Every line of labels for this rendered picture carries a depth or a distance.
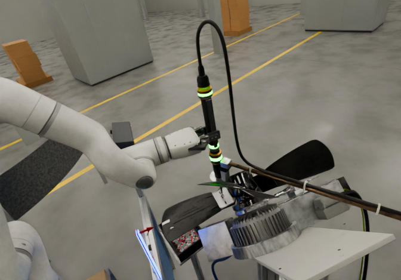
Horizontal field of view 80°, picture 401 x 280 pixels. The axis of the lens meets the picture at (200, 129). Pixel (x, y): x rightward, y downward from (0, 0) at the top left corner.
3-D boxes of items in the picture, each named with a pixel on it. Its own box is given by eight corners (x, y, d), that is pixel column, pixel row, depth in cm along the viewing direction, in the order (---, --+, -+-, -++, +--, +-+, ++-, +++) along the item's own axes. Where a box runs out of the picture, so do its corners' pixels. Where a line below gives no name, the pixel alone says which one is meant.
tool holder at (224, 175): (237, 175, 89) (234, 156, 84) (227, 188, 85) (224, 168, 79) (216, 169, 94) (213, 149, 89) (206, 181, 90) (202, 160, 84)
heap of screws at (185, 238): (204, 240, 121) (203, 236, 119) (181, 258, 116) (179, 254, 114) (185, 216, 135) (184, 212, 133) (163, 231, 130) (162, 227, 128)
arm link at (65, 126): (49, 128, 48) (165, 176, 66) (58, 95, 61) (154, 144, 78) (27, 160, 50) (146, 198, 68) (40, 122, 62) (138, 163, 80)
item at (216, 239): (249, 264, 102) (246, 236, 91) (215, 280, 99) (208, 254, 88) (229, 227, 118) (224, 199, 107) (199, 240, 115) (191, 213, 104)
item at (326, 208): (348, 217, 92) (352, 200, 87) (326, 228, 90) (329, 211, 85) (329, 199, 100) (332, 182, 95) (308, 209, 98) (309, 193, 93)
